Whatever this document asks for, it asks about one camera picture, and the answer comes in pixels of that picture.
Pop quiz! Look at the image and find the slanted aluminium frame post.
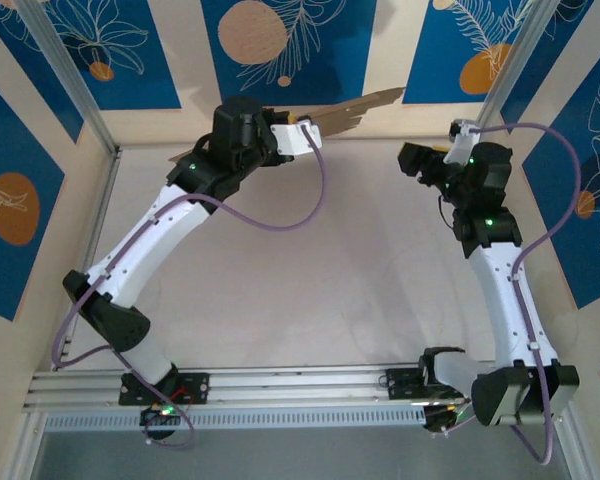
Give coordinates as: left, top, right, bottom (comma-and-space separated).
17, 0, 124, 157
467, 0, 589, 151

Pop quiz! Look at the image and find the brown cardboard paper box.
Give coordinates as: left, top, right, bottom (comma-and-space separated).
167, 87, 406, 164

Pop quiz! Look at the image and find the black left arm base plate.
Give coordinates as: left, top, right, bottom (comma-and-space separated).
118, 372, 212, 407

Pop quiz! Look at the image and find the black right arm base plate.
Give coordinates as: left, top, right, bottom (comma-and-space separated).
385, 367, 474, 402

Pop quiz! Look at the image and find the aluminium frame leg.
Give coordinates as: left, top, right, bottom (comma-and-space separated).
7, 412, 49, 480
552, 419, 589, 480

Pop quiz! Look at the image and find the aluminium table side rail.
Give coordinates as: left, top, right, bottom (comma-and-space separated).
52, 149, 124, 372

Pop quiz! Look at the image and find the grey slotted cable duct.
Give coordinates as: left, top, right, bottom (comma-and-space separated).
42, 403, 429, 434

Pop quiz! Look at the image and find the horizontal aluminium mounting rail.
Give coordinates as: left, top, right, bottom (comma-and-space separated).
22, 362, 481, 414

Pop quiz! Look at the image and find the black controller board with LED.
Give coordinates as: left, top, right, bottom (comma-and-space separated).
139, 403, 182, 442
422, 402, 476, 437

